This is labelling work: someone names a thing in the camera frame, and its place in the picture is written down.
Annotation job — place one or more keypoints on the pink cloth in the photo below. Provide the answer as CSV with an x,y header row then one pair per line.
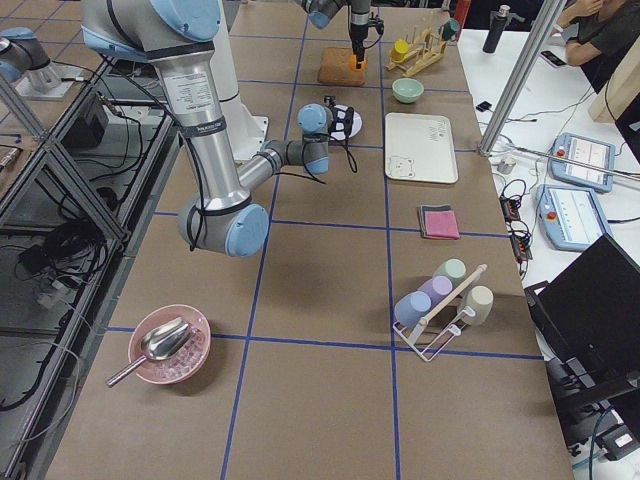
x,y
441,225

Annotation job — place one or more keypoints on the dark green cup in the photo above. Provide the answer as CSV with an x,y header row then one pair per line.
x,y
449,30

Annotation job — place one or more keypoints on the wooden dish rack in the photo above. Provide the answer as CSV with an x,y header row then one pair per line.
x,y
426,49

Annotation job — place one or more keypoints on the lower teach pendant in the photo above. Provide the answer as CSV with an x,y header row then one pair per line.
x,y
571,218

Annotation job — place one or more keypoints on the cream bear tray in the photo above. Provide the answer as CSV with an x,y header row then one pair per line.
x,y
419,147

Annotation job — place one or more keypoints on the green ceramic bowl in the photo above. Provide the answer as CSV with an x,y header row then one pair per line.
x,y
407,90

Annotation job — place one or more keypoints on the white plate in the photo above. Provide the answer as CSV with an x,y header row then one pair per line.
x,y
347,122

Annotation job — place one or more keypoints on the wooden cutting board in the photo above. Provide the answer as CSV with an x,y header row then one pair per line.
x,y
337,68

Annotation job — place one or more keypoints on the black water bottle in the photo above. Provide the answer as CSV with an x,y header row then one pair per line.
x,y
499,20

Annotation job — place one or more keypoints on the yellow cup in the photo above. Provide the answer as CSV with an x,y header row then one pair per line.
x,y
399,51

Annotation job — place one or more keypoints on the seated person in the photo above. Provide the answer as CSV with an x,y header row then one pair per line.
x,y
606,30

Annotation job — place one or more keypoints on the mint green plastic cup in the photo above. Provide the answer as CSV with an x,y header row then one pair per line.
x,y
454,269

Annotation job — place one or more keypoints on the blue plastic cup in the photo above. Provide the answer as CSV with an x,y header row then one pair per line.
x,y
411,308

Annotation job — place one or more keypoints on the black monitor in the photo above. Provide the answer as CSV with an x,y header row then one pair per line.
x,y
589,317

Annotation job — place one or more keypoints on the white wire cup rack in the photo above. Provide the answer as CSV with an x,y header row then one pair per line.
x,y
443,323

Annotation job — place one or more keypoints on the pink bowl with ice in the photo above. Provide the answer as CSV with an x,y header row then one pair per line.
x,y
186,357

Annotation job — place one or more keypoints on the beige plastic cup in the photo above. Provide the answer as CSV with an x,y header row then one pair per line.
x,y
480,300

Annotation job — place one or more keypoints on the upper teach pendant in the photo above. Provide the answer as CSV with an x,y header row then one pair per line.
x,y
584,162

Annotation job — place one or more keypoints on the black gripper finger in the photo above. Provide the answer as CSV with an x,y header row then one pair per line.
x,y
358,53

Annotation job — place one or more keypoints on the aluminium frame post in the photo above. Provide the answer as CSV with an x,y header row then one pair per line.
x,y
545,21

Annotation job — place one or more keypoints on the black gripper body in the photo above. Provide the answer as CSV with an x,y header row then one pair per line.
x,y
342,121
358,31

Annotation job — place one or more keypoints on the lilac plastic cup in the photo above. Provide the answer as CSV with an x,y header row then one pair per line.
x,y
437,288

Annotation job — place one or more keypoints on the smartphone on table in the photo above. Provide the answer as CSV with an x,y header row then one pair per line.
x,y
552,59

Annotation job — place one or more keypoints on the metal scoop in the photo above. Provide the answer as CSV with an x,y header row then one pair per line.
x,y
158,344

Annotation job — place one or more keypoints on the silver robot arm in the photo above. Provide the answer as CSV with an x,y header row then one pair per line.
x,y
177,39
321,12

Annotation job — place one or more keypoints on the teach pendant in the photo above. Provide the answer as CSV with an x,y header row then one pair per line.
x,y
571,218
584,162

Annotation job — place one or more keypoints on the grey cloth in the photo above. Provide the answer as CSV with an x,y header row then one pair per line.
x,y
422,209

